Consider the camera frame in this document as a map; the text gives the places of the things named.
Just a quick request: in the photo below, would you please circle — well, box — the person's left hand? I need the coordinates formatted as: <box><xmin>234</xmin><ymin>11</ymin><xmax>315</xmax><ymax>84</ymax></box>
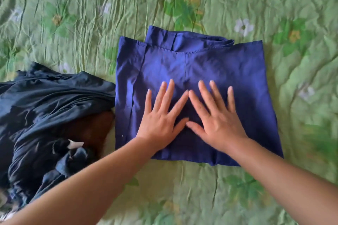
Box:
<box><xmin>136</xmin><ymin>79</ymin><xmax>189</xmax><ymax>152</ymax></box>

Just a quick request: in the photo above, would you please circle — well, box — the person's right hand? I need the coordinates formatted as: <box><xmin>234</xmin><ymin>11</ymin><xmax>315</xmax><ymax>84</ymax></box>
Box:
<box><xmin>186</xmin><ymin>79</ymin><xmax>249</xmax><ymax>154</ymax></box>

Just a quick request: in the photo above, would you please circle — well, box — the blue shirt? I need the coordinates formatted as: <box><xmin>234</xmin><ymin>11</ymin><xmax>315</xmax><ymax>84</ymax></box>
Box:
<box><xmin>114</xmin><ymin>25</ymin><xmax>284</xmax><ymax>167</ymax></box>

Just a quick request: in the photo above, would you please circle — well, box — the brown fleece garment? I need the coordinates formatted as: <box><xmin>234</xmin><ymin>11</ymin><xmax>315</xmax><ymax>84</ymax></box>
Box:
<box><xmin>64</xmin><ymin>111</ymin><xmax>115</xmax><ymax>155</ymax></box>

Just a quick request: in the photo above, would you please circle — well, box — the dark navy clothes pile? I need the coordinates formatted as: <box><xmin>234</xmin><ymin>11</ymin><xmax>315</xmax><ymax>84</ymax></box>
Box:
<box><xmin>0</xmin><ymin>61</ymin><xmax>117</xmax><ymax>208</ymax></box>

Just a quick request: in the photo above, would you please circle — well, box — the person's left forearm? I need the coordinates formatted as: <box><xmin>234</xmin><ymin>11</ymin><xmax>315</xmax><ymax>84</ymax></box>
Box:
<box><xmin>1</xmin><ymin>136</ymin><xmax>159</xmax><ymax>225</ymax></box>

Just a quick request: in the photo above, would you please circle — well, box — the person's right forearm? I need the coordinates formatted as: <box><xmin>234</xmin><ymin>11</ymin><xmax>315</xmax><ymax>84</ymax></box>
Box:
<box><xmin>226</xmin><ymin>137</ymin><xmax>338</xmax><ymax>225</ymax></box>

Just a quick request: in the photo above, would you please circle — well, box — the green floral bedsheet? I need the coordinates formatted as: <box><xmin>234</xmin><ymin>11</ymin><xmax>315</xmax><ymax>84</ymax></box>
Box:
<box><xmin>0</xmin><ymin>0</ymin><xmax>338</xmax><ymax>225</ymax></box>

